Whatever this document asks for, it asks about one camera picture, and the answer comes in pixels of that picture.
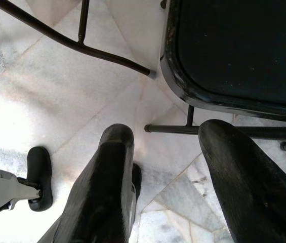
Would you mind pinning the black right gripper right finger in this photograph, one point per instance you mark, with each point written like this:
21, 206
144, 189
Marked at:
246, 182

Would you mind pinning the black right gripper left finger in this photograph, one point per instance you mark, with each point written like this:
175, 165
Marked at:
107, 182

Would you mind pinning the black robot left foot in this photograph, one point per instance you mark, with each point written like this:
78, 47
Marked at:
39, 167

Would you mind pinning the silver robot left leg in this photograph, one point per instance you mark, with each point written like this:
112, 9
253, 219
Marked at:
1, 189

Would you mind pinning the black metal chair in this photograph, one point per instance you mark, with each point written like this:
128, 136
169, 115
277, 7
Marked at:
234, 50

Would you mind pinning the dark metal chair frame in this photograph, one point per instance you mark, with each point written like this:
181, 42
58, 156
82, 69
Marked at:
56, 35

